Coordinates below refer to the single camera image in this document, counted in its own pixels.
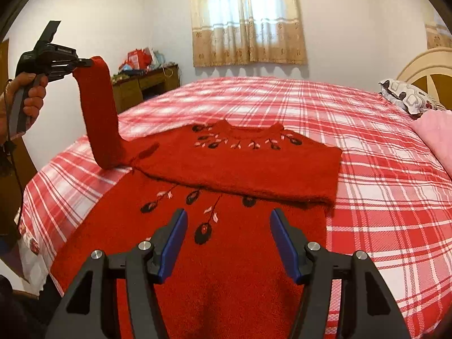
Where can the wooden dresser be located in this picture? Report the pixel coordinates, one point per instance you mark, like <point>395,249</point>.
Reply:
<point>144,85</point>

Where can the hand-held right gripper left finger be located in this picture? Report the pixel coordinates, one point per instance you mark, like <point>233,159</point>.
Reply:
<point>176,240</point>

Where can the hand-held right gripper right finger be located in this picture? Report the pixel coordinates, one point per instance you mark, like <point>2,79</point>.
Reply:
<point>282,240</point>

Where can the grey patterned pillow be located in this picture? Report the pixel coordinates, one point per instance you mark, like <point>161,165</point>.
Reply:
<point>406,94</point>

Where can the person's left hand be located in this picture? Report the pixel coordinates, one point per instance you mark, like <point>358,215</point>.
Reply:
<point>31,96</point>

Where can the beige patterned window curtain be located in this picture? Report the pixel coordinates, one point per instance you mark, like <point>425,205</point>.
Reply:
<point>247,17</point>

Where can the cream wooden headboard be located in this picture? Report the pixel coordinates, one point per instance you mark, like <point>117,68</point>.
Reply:
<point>427,74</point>

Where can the red plastic bag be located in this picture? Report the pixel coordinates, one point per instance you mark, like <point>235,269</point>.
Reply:
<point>138,59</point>

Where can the red embroidered knit sweater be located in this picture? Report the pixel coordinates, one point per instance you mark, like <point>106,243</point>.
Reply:
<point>212,197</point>

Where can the pink blanket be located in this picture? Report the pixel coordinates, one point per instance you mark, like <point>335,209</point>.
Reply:
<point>436,130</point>

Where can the red plaid bed sheet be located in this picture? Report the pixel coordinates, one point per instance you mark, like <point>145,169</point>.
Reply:
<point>370,169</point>

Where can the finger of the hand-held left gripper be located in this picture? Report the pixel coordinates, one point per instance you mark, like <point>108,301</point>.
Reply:
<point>83,63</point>

